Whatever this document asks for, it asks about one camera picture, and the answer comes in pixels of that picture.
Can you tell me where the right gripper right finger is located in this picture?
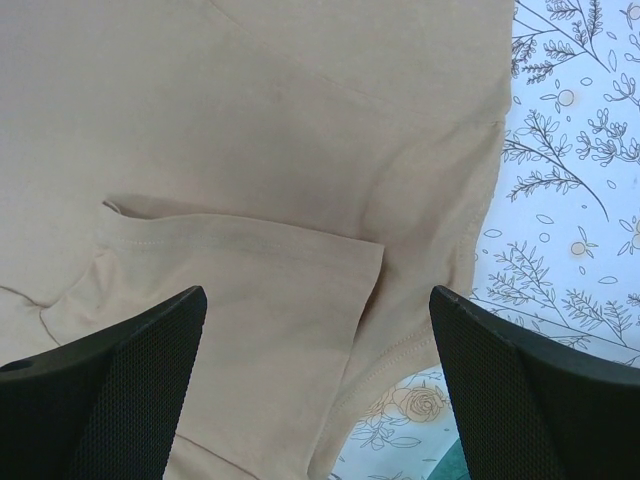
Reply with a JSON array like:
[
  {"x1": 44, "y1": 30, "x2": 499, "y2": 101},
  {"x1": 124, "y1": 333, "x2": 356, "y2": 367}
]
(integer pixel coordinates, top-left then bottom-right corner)
[{"x1": 429, "y1": 286, "x2": 639, "y2": 479}]

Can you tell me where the teal plastic basket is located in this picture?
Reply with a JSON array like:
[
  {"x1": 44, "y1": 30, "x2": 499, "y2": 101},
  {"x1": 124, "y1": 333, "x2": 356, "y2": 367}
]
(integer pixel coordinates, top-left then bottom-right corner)
[{"x1": 420, "y1": 434, "x2": 470, "y2": 480}]

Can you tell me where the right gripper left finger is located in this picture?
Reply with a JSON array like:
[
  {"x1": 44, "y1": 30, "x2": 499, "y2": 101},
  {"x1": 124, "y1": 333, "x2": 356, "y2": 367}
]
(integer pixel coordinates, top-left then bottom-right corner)
[{"x1": 1, "y1": 286, "x2": 207, "y2": 479}]

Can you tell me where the floral patterned table mat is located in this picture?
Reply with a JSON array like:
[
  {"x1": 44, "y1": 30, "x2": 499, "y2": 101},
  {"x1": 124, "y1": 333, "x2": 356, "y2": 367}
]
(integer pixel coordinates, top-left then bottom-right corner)
[{"x1": 338, "y1": 1, "x2": 639, "y2": 367}]

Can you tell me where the beige t shirt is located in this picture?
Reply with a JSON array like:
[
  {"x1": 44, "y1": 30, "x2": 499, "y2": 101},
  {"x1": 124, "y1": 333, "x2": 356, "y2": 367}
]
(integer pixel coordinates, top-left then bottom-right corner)
[{"x1": 1, "y1": 1, "x2": 514, "y2": 479}]

